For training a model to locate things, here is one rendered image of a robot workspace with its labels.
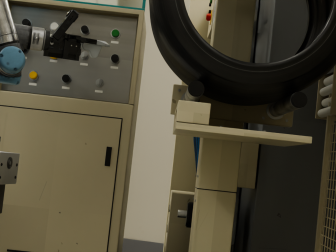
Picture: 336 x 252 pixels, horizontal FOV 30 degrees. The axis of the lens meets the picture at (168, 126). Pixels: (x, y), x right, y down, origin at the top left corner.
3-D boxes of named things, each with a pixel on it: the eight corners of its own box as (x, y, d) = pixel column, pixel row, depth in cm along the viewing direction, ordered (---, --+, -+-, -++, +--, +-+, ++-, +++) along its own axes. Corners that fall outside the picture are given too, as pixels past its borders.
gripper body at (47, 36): (78, 61, 210) (41, 55, 207) (81, 35, 209) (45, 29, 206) (81, 61, 203) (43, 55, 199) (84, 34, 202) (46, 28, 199)
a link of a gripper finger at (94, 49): (107, 60, 209) (80, 55, 206) (110, 42, 208) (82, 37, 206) (109, 60, 206) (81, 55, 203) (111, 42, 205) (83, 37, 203)
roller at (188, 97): (182, 106, 203) (183, 93, 204) (196, 108, 203) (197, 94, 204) (187, 95, 169) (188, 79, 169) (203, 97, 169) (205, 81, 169)
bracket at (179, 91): (170, 114, 206) (173, 84, 206) (290, 127, 206) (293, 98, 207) (170, 113, 202) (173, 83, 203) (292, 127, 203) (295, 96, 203)
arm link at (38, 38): (31, 26, 205) (33, 25, 197) (45, 29, 206) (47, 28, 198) (28, 49, 205) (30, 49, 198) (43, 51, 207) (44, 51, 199)
